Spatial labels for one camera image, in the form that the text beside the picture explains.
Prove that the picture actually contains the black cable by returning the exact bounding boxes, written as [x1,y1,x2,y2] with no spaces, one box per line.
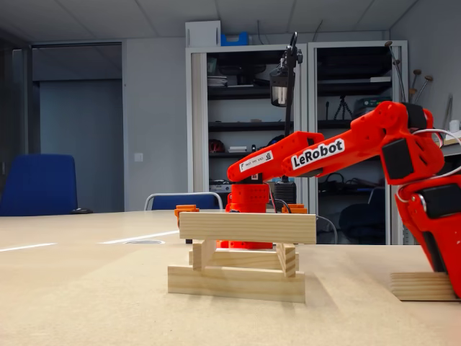
[269,198,293,214]

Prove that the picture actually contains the grey metal shelf cabinet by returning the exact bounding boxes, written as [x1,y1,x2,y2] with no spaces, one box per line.
[308,40,410,246]
[185,43,309,213]

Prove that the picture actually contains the orange table clamp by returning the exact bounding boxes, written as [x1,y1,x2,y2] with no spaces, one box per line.
[280,203,309,215]
[174,204,201,229]

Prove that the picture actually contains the blue chair with grey frame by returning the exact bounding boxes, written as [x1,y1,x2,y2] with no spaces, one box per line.
[143,192,224,212]

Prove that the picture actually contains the blue office chair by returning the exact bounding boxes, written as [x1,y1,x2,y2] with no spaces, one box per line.
[0,154,79,217]

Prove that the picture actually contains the dark grey office chair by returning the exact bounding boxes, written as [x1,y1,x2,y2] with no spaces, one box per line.
[338,186,387,241]

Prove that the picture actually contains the metal coat stand wooden knobs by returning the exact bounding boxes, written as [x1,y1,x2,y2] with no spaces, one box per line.
[383,40,435,107]

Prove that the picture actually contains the brown fibreboard base plate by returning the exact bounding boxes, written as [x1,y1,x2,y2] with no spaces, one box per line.
[0,244,461,346]

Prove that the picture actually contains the black office chair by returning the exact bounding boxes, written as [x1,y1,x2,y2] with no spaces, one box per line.
[315,216,339,246]

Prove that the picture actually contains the blue plastic box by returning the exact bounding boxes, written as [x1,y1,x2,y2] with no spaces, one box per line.
[220,31,251,47]

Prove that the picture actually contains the grey cable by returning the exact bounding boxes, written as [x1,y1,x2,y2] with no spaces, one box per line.
[315,215,339,245]

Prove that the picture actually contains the stack of books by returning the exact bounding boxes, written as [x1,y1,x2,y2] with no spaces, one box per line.
[353,96,393,118]

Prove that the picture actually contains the white box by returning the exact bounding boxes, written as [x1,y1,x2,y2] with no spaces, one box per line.
[185,20,222,48]

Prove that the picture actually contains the black gooseneck stand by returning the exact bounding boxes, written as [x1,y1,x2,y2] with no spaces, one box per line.
[269,31,304,213]

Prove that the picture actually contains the black flexible mini tripod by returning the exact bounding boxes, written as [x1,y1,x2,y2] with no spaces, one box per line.
[333,94,355,121]

